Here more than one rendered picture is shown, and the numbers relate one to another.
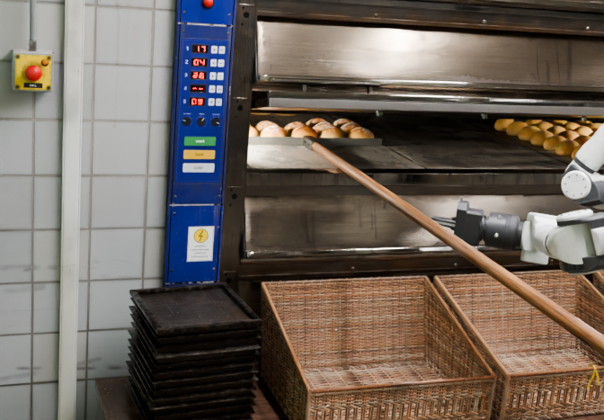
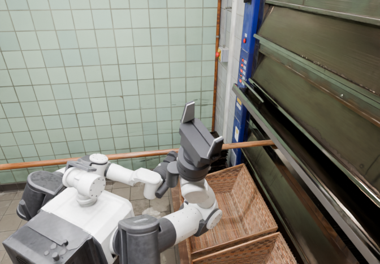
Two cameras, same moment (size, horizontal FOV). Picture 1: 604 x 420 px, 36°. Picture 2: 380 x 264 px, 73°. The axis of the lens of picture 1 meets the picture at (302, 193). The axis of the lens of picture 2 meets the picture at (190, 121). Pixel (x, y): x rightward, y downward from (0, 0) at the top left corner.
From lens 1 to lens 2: 2.85 m
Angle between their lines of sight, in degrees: 92
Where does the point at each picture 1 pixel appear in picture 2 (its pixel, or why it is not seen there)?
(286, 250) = (247, 157)
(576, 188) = not seen: hidden behind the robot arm
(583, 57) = not seen: outside the picture
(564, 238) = not seen: hidden behind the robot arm
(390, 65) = (288, 98)
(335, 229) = (263, 167)
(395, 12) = (297, 66)
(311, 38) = (272, 69)
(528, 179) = (344, 249)
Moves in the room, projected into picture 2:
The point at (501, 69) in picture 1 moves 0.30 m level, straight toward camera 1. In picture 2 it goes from (340, 142) to (253, 125)
